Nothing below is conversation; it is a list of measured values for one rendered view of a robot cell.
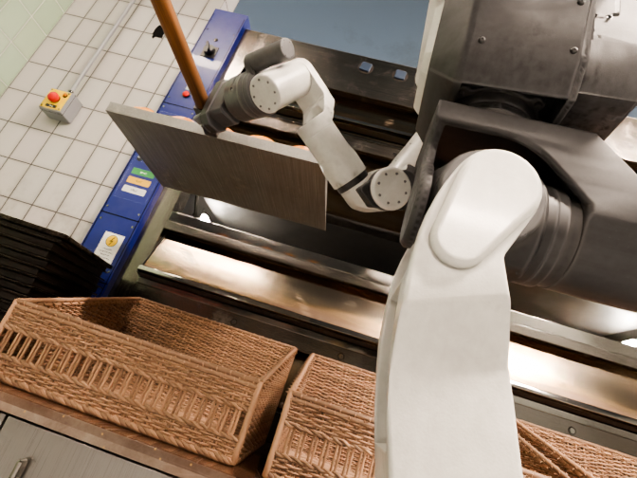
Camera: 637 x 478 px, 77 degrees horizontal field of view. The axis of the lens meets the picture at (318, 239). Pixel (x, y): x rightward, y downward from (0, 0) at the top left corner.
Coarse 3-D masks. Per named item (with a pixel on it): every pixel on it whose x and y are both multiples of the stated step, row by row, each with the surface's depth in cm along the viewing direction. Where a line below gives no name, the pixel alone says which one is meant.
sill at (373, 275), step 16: (192, 224) 143; (208, 224) 143; (240, 240) 140; (256, 240) 140; (272, 240) 140; (304, 256) 138; (320, 256) 138; (352, 272) 136; (368, 272) 136; (512, 320) 129; (528, 320) 129; (544, 320) 129; (560, 336) 128; (576, 336) 127; (592, 336) 127; (624, 352) 126
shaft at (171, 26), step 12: (156, 0) 61; (168, 0) 62; (156, 12) 63; (168, 12) 63; (168, 24) 65; (168, 36) 67; (180, 36) 68; (180, 48) 69; (180, 60) 72; (192, 60) 73; (192, 72) 75; (192, 84) 77; (192, 96) 80; (204, 96) 81
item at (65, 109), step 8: (72, 96) 156; (40, 104) 154; (48, 104) 154; (56, 104) 154; (64, 104) 154; (72, 104) 157; (80, 104) 161; (48, 112) 155; (56, 112) 153; (64, 112) 155; (72, 112) 158; (64, 120) 158; (72, 120) 160
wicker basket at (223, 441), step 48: (0, 336) 80; (48, 336) 80; (96, 336) 80; (192, 336) 123; (240, 336) 125; (48, 384) 76; (96, 384) 106; (144, 384) 114; (192, 384) 76; (240, 384) 76; (144, 432) 73; (192, 432) 73; (240, 432) 73
